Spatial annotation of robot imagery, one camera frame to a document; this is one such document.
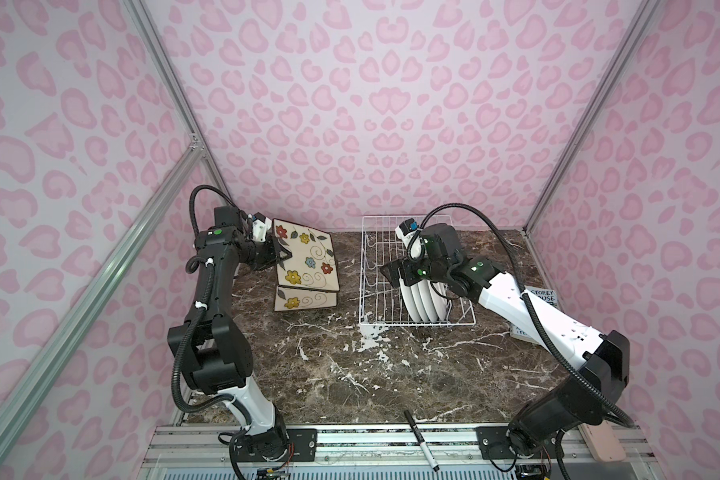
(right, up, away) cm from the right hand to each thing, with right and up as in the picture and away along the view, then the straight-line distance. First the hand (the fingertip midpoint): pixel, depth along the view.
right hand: (395, 260), depth 76 cm
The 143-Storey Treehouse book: (+51, -11, +22) cm, 57 cm away
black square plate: (-23, -1, +12) cm, 26 cm away
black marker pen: (+6, -44, -3) cm, 45 cm away
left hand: (-29, +3, +7) cm, 30 cm away
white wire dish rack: (-3, -13, +22) cm, 26 cm away
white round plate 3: (+12, -17, +10) cm, 23 cm away
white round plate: (+4, -10, +6) cm, 12 cm away
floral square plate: (-33, -13, +22) cm, 42 cm away
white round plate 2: (+8, -12, +6) cm, 15 cm away
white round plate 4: (+13, -12, +8) cm, 19 cm away
